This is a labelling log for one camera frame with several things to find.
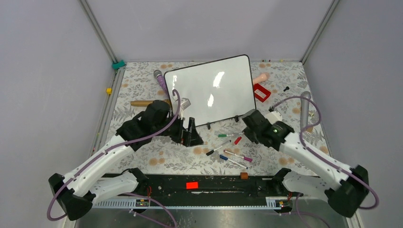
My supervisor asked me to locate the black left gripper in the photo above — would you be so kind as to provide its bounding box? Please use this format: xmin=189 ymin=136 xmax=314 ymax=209
xmin=153 ymin=112 xmax=203 ymax=146

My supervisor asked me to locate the white black-framed whiteboard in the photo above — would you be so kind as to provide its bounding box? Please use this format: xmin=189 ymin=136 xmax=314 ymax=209
xmin=163 ymin=55 xmax=256 ymax=126

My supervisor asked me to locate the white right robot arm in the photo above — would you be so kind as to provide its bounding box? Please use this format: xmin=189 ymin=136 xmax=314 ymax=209
xmin=242 ymin=109 xmax=369 ymax=218

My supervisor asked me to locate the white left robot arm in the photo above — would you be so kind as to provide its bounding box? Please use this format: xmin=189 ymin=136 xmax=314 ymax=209
xmin=48 ymin=98 xmax=203 ymax=221

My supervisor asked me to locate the black whiteboard marker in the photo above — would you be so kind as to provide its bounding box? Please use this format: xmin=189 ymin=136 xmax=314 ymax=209
xmin=206 ymin=140 xmax=231 ymax=156

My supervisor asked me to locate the green whiteboard marker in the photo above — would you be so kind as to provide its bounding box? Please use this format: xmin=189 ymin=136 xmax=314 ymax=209
xmin=218 ymin=133 xmax=243 ymax=138

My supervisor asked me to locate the blue whiteboard marker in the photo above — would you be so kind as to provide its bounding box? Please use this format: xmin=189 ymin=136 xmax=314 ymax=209
xmin=219 ymin=154 xmax=248 ymax=170

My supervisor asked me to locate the pink whiteboard marker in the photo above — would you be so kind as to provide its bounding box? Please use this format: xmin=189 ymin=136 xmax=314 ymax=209
xmin=224 ymin=150 xmax=253 ymax=162

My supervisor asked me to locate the red whiteboard eraser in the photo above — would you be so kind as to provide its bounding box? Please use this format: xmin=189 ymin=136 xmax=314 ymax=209
xmin=253 ymin=84 xmax=271 ymax=103

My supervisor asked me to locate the small brown block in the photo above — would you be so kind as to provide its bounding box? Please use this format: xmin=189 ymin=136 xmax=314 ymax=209
xmin=240 ymin=172 xmax=249 ymax=180

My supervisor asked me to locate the wooden rolling pin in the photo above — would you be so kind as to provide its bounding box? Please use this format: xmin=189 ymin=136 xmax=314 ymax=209
xmin=130 ymin=99 xmax=172 ymax=107

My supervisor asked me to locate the purple toy microphone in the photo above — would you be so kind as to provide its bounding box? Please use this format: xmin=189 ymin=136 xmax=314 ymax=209
xmin=153 ymin=70 xmax=169 ymax=95

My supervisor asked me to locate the floral table mat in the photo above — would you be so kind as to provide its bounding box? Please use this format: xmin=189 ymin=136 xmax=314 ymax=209
xmin=105 ymin=62 xmax=312 ymax=175

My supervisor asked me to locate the teal corner clip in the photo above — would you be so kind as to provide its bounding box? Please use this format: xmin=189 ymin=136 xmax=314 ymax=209
xmin=112 ymin=60 xmax=126 ymax=70

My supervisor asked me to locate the grey toy microphone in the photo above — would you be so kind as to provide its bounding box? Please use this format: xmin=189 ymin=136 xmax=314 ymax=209
xmin=300 ymin=91 xmax=311 ymax=129

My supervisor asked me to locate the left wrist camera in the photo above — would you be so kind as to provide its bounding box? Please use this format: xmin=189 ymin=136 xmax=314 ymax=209
xmin=180 ymin=98 xmax=191 ymax=110

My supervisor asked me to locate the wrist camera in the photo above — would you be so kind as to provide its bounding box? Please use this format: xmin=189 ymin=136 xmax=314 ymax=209
xmin=265 ymin=111 xmax=283 ymax=124
xmin=180 ymin=98 xmax=191 ymax=110

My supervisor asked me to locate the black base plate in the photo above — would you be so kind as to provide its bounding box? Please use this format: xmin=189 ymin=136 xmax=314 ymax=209
xmin=117 ymin=173 xmax=304 ymax=208

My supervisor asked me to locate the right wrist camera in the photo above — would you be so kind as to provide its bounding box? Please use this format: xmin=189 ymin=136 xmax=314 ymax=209
xmin=265 ymin=111 xmax=283 ymax=124

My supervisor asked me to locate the pink toy handle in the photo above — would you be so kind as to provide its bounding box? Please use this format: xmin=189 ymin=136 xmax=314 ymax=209
xmin=252 ymin=72 xmax=270 ymax=85

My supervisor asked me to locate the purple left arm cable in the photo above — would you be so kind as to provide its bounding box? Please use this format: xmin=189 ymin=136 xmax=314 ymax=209
xmin=46 ymin=89 xmax=182 ymax=221

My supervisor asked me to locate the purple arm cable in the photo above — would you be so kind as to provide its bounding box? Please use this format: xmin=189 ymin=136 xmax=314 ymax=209
xmin=46 ymin=89 xmax=182 ymax=221
xmin=269 ymin=95 xmax=380 ymax=210

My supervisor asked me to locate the white cable duct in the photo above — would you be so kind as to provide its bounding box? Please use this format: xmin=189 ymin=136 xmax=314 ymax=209
xmin=92 ymin=194 xmax=293 ymax=210

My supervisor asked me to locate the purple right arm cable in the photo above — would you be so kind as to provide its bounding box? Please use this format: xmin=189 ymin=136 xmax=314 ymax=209
xmin=269 ymin=95 xmax=380 ymax=210

